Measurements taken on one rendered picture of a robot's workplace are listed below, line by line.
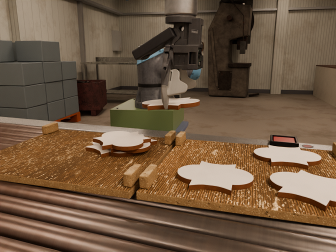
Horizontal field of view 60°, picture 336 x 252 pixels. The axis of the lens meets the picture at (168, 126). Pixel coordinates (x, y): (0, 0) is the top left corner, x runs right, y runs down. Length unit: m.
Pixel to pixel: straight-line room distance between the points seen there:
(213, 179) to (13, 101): 4.04
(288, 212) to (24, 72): 4.05
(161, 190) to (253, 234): 0.17
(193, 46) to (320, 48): 9.22
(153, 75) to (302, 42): 8.71
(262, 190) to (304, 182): 0.08
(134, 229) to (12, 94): 4.07
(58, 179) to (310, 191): 0.46
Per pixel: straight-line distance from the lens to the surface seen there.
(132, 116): 1.18
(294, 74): 9.72
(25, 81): 4.33
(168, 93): 0.66
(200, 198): 0.51
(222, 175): 0.58
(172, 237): 0.45
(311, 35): 9.79
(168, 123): 1.14
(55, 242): 0.48
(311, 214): 0.51
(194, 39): 0.69
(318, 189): 0.58
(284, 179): 0.59
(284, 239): 0.48
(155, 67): 1.16
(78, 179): 0.61
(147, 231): 0.46
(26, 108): 4.36
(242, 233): 0.48
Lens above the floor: 1.17
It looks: 14 degrees down
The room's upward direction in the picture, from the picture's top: straight up
